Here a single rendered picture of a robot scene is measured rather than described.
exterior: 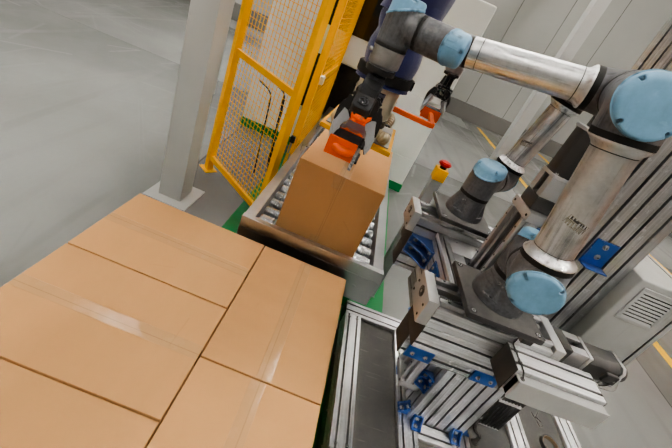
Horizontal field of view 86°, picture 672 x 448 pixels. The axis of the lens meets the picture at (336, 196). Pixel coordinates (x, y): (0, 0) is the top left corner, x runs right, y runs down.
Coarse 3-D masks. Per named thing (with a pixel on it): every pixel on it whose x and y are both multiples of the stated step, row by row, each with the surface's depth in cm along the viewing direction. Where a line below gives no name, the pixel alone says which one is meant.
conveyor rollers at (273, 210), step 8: (288, 176) 228; (288, 184) 218; (280, 192) 203; (272, 200) 194; (280, 200) 203; (272, 208) 187; (280, 208) 194; (264, 216) 179; (272, 216) 187; (368, 232) 204; (368, 240) 196; (360, 248) 188; (368, 248) 190; (360, 256) 181; (368, 256) 188
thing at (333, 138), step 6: (336, 132) 90; (342, 132) 92; (348, 132) 93; (330, 138) 88; (336, 138) 88; (342, 138) 88; (348, 138) 90; (354, 138) 91; (360, 138) 93; (330, 144) 89; (342, 144) 88; (348, 144) 88; (354, 144) 88; (324, 150) 90; (330, 150) 90; (354, 150) 88; (336, 156) 90; (342, 156) 90; (348, 162) 90
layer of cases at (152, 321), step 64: (64, 256) 120; (128, 256) 129; (192, 256) 141; (256, 256) 154; (0, 320) 97; (64, 320) 103; (128, 320) 110; (192, 320) 118; (256, 320) 127; (320, 320) 138; (0, 384) 85; (64, 384) 90; (128, 384) 95; (192, 384) 101; (256, 384) 108; (320, 384) 116
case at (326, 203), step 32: (320, 160) 160; (384, 160) 191; (288, 192) 164; (320, 192) 160; (352, 192) 157; (384, 192) 157; (288, 224) 171; (320, 224) 167; (352, 224) 164; (352, 256) 171
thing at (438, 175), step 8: (440, 168) 199; (432, 176) 200; (440, 176) 199; (432, 184) 202; (440, 184) 201; (424, 192) 205; (432, 192) 204; (424, 200) 207; (400, 232) 220; (392, 248) 224; (384, 256) 234; (392, 256) 227; (384, 264) 231; (392, 264) 230; (384, 272) 233; (376, 288) 240
